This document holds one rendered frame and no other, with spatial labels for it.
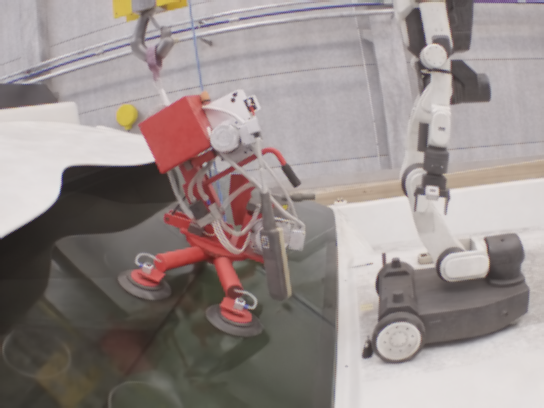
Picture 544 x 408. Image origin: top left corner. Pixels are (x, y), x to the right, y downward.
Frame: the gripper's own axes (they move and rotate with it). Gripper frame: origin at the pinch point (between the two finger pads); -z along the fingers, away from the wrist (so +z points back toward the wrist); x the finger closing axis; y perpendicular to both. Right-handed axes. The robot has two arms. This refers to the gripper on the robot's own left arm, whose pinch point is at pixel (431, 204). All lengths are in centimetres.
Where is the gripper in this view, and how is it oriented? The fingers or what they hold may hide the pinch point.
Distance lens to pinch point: 161.2
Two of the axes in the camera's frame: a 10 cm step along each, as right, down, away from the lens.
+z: 0.6, -9.7, -2.4
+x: -9.8, -1.0, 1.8
